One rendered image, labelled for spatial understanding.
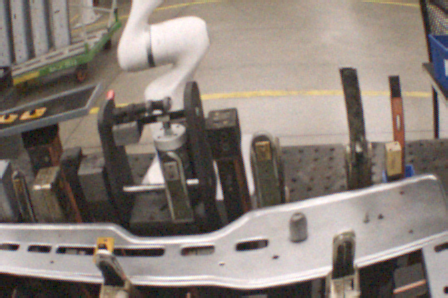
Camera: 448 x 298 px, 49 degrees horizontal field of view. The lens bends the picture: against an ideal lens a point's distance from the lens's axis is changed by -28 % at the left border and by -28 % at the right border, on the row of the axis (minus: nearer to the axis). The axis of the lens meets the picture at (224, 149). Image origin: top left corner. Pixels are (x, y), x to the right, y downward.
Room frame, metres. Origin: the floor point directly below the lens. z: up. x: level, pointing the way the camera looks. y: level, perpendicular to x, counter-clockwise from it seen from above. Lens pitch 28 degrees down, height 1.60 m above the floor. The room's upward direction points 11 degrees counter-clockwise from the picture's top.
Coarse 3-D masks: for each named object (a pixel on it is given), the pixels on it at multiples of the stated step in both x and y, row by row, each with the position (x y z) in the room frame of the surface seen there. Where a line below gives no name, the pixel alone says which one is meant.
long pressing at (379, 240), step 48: (384, 192) 0.85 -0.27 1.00; (432, 192) 0.79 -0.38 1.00; (0, 240) 0.91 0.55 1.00; (48, 240) 0.89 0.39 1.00; (96, 240) 0.88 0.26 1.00; (144, 240) 0.86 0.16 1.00; (192, 240) 0.85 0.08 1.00; (240, 240) 0.83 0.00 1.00; (288, 240) 0.79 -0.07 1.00; (384, 240) 0.70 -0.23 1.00; (432, 240) 0.65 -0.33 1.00; (240, 288) 0.70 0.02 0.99
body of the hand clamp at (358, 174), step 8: (344, 144) 0.97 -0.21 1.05; (344, 152) 0.95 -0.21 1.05; (344, 160) 0.97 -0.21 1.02; (360, 160) 0.92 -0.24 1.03; (368, 160) 0.90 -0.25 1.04; (344, 168) 0.97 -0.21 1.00; (352, 168) 0.91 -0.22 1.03; (360, 168) 0.91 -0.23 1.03; (368, 168) 0.91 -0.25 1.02; (352, 176) 0.91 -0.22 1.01; (360, 176) 0.91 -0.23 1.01; (368, 176) 0.91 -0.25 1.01; (352, 184) 0.91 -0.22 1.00; (360, 184) 0.91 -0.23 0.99; (368, 184) 0.91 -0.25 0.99
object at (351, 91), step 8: (344, 72) 0.91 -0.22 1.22; (352, 72) 0.90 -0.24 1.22; (344, 80) 0.91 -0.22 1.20; (352, 80) 0.90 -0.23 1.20; (344, 88) 0.93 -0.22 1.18; (352, 88) 0.93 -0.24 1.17; (344, 96) 0.93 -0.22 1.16; (352, 96) 0.93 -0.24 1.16; (360, 96) 0.92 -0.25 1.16; (352, 104) 0.93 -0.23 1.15; (360, 104) 0.92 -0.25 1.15; (352, 112) 0.93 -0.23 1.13; (360, 112) 0.92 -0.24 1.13; (352, 120) 0.92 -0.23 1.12; (360, 120) 0.92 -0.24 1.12; (352, 128) 0.92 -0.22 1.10; (360, 128) 0.92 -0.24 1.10; (352, 136) 0.91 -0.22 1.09; (360, 136) 0.92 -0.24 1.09; (352, 144) 0.91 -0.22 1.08; (352, 152) 0.91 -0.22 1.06; (352, 160) 0.91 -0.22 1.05
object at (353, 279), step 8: (328, 272) 0.62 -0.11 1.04; (328, 280) 0.60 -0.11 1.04; (336, 280) 0.59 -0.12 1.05; (344, 280) 0.59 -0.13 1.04; (352, 280) 0.58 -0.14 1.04; (328, 288) 0.58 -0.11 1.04; (336, 288) 0.57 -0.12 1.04; (344, 288) 0.57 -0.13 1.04; (352, 288) 0.56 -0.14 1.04; (328, 296) 0.56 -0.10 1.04; (336, 296) 0.55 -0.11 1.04; (344, 296) 0.55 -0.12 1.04; (352, 296) 0.54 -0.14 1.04
